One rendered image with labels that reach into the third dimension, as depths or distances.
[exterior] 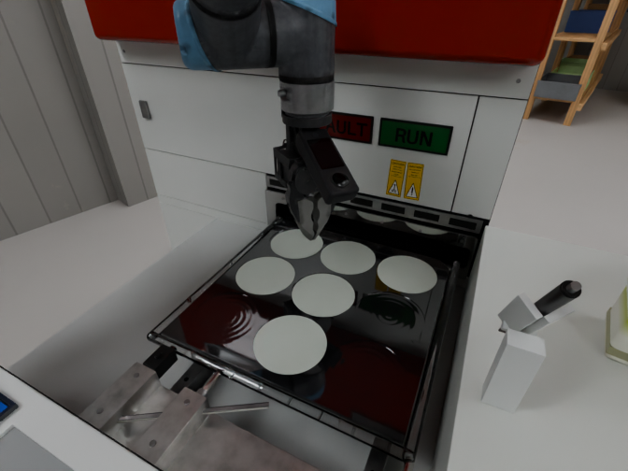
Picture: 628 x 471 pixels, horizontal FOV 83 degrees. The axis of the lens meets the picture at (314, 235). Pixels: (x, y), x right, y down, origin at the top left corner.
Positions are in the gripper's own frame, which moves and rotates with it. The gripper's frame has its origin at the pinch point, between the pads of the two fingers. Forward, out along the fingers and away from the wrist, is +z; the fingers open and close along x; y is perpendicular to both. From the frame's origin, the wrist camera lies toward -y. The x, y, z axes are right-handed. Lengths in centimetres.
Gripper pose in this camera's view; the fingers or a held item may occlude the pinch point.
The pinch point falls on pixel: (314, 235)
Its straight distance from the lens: 60.5
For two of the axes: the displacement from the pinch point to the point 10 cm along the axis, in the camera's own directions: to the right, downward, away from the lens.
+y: -4.8, -4.8, 7.3
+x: -8.8, 2.7, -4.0
